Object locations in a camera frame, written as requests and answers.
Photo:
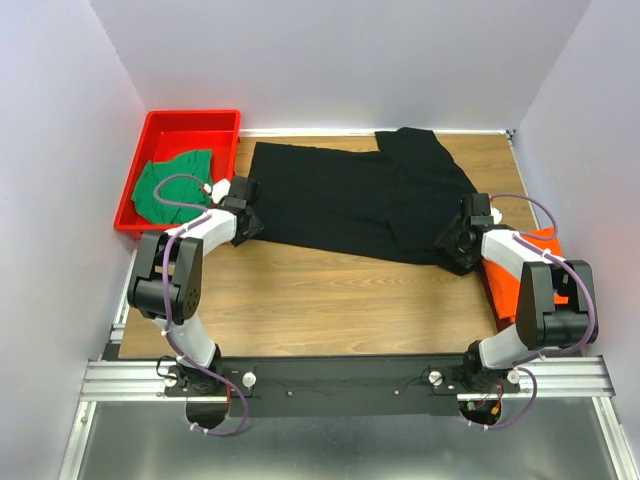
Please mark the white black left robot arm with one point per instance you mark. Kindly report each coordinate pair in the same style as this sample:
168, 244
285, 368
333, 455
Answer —
166, 278

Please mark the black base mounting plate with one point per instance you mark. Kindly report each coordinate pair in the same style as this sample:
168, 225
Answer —
271, 404

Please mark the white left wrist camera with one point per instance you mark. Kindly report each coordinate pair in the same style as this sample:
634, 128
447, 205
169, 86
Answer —
217, 191

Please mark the aluminium frame rail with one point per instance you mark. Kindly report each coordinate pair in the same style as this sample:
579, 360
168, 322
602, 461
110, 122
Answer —
142, 380

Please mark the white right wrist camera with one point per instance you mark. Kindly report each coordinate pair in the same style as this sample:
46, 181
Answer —
496, 213

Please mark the green crumpled t shirt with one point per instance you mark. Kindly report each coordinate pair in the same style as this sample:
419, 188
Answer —
163, 187

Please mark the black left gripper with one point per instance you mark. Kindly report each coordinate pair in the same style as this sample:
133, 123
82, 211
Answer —
255, 227

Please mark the red plastic bin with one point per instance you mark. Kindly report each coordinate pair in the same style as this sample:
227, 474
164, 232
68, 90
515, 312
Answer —
167, 133

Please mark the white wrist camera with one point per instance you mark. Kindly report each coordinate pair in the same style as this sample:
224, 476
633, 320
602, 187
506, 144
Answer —
496, 213
217, 191

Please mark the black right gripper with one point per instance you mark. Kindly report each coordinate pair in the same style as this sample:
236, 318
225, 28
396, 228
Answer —
466, 259

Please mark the black t shirt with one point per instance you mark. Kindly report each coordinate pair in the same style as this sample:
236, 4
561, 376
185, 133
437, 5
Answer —
392, 203

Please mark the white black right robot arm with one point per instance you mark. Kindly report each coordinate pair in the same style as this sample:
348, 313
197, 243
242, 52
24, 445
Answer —
556, 312

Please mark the orange folded t shirt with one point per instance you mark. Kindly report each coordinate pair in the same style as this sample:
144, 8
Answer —
540, 238

